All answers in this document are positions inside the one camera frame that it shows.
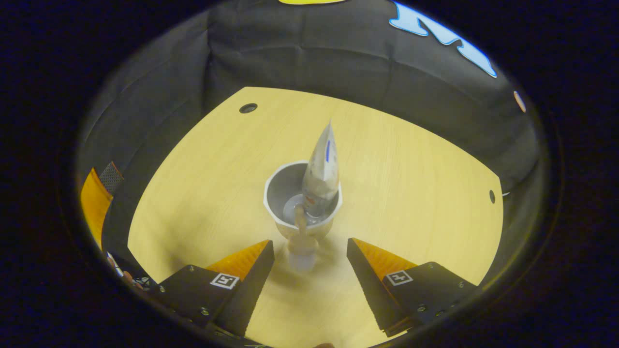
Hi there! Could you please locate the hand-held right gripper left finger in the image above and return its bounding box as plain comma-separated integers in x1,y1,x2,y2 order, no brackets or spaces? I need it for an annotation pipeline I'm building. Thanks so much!
155,239,275,337

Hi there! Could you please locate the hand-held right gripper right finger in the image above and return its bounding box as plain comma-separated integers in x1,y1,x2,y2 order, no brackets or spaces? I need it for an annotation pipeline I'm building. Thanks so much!
346,237,479,337

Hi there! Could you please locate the beige toothbrush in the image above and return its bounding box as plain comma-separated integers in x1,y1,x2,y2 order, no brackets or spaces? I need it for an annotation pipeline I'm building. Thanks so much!
288,203,320,274

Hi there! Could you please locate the white cup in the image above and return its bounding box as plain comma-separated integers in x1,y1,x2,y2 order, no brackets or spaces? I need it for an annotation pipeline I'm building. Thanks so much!
264,160,343,240

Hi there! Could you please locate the white toothpaste tube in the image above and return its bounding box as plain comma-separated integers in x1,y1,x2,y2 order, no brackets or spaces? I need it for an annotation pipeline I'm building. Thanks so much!
301,121,340,224

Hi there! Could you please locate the wooden desktop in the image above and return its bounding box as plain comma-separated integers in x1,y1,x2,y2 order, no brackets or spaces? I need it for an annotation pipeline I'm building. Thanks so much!
127,87,504,348

